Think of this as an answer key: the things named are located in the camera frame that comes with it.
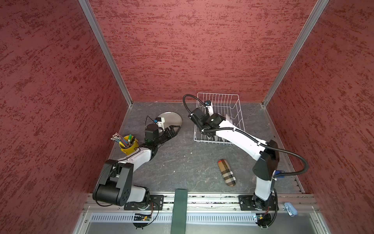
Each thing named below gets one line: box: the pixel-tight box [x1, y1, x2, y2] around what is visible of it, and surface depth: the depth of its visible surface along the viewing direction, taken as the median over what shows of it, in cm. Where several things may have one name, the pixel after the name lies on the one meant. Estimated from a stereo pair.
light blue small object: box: [282, 201, 299, 217], surface depth 73 cm
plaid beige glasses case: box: [217, 158, 237, 187], surface depth 83 cm
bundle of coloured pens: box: [110, 132, 136, 148], surface depth 85 cm
